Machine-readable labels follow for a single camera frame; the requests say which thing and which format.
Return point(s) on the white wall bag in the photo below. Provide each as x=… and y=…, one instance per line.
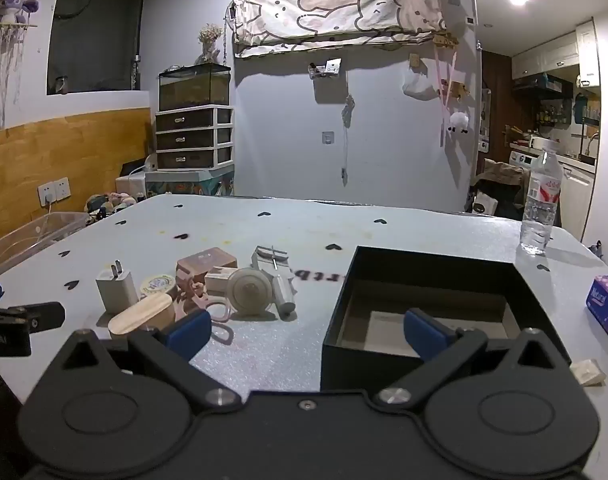
x=419, y=85

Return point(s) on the white kitchen wall cabinets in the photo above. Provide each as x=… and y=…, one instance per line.
x=554, y=52

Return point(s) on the dried flower bunch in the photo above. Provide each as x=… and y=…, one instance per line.
x=209, y=35

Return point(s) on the white drawer unit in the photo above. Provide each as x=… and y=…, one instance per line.
x=193, y=137

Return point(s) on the dark window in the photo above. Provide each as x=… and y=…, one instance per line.
x=93, y=35

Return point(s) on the round yellow tape measure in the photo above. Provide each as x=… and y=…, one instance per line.
x=157, y=285

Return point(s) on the white washing machine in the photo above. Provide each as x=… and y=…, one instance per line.
x=521, y=159

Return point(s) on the black box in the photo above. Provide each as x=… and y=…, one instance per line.
x=364, y=365

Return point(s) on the small white box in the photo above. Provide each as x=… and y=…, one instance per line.
x=218, y=282

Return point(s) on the purple plush toy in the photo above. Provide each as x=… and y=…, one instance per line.
x=11, y=6

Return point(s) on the white wall power outlet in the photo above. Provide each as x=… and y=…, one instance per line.
x=53, y=191

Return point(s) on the chair with brown cloth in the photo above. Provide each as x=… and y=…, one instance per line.
x=499, y=180

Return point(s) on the white charger plug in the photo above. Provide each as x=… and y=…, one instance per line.
x=114, y=292

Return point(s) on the white sheep plush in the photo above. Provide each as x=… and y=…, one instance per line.
x=459, y=121

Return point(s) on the pink folding scissors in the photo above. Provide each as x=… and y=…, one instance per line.
x=199, y=302

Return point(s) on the white macrame hanging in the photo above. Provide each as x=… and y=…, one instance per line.
x=3, y=60

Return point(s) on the pink hanging ribbons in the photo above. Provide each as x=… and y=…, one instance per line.
x=443, y=100

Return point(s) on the pile of plush toys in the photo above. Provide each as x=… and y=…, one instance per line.
x=108, y=202

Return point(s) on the white round reel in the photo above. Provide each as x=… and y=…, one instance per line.
x=249, y=292

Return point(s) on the white appliance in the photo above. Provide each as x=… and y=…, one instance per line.
x=133, y=180

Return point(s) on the glass fish tank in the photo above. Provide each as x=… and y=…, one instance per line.
x=193, y=90

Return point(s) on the white crumpled paper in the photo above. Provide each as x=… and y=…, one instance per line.
x=586, y=371

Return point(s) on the printed blanket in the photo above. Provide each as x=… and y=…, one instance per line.
x=334, y=10

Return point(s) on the small white wall socket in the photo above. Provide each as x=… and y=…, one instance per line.
x=328, y=138

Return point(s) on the clear plastic bin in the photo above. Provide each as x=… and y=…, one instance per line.
x=33, y=237

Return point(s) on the brown rectangular block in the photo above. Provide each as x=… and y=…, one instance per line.
x=206, y=261

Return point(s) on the wall clip holder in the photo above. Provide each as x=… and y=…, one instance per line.
x=326, y=69

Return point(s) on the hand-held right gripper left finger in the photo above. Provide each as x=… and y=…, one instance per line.
x=188, y=334

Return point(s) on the small wooden wall tag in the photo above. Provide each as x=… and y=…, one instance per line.
x=414, y=60

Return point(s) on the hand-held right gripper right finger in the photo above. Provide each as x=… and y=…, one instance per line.
x=426, y=334

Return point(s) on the white plastic printed part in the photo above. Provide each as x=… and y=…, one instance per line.
x=284, y=295

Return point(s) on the purple floral tissue pack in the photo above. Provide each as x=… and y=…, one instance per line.
x=606, y=305

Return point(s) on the oval wooden box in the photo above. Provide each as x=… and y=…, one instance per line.
x=138, y=317

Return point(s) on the clear water bottle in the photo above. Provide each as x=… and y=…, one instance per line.
x=540, y=205

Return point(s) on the teal patterned cabinet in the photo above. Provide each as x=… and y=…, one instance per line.
x=183, y=182

